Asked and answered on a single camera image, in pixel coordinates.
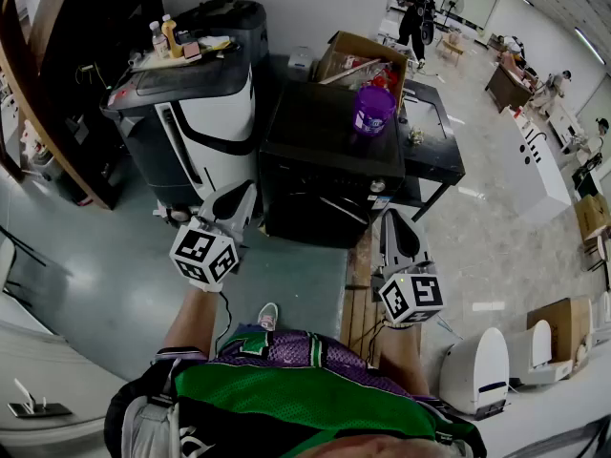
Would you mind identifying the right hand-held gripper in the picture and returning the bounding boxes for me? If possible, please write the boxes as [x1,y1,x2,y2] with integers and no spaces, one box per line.
[370,207,446,327]

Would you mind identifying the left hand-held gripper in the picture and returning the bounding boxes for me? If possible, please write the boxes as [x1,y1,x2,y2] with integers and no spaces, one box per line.
[169,180,260,294]

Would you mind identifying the person's left forearm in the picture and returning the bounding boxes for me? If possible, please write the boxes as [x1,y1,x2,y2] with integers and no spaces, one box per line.
[160,284,226,358]

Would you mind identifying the open cardboard box with clutter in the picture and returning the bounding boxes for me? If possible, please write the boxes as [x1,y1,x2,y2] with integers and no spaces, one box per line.
[316,30,411,114]

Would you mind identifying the wooden slat pallet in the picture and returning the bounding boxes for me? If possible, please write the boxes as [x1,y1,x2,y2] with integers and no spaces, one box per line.
[339,283,424,369]

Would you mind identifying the black table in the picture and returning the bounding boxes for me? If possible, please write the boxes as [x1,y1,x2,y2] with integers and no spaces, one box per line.
[398,78,468,223]

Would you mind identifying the black and white machine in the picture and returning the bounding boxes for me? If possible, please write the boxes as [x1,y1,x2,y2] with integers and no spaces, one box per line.
[98,53,260,212]

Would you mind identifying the white and pink shoe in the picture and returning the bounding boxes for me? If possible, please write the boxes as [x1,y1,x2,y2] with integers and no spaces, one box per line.
[256,302,281,331]

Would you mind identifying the blue shorts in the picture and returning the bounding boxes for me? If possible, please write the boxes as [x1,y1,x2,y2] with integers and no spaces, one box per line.
[231,322,262,341]

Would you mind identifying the black washing machine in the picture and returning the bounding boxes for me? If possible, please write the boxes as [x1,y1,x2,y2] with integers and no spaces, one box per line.
[259,80,407,251]

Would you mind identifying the purple plastic bucket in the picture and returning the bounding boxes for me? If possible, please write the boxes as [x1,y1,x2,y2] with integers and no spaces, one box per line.
[351,85,398,136]

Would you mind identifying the white counter island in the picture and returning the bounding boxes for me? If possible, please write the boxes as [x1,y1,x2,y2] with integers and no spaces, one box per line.
[503,107,573,219]

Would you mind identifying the light wooden board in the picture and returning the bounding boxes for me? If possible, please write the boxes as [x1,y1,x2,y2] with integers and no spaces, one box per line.
[127,48,235,73]

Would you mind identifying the small white device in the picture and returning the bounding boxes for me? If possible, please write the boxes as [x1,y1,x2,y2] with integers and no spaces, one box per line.
[287,45,320,84]

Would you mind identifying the white and yellow papers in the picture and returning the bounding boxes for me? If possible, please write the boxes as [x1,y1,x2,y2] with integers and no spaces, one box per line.
[198,34,240,55]

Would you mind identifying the wooden stick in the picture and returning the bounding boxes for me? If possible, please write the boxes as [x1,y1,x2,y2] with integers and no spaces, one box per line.
[318,58,383,84]

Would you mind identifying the yellow plastic bottle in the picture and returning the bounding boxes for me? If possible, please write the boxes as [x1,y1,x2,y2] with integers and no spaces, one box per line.
[160,13,183,60]

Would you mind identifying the dark grey machine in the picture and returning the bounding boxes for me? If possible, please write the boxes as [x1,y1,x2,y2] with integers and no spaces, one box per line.
[174,0,269,73]

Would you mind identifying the green and purple jersey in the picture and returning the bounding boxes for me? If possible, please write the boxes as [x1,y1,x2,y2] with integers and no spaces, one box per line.
[152,329,488,458]

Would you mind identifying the brown wooden desk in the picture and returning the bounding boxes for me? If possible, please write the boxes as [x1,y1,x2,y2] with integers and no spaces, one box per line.
[485,62,534,114]

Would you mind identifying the wooden stool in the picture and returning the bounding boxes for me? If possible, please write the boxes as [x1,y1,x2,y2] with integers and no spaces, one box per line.
[438,33,467,69]

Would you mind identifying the dark brown wooden shelf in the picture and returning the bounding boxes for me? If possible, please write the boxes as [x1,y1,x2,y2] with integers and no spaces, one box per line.
[0,0,161,212]

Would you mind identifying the white chair with black legs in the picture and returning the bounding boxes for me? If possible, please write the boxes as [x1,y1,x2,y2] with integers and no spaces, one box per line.
[0,224,49,309]

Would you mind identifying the black standing fan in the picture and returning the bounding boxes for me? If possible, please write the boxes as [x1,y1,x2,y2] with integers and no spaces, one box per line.
[437,0,468,31]

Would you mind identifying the thin black cable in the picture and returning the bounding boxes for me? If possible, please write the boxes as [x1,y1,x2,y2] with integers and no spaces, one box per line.
[209,291,233,357]

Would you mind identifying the silver door handle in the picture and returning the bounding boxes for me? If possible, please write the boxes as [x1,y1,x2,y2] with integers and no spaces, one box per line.
[7,377,73,419]

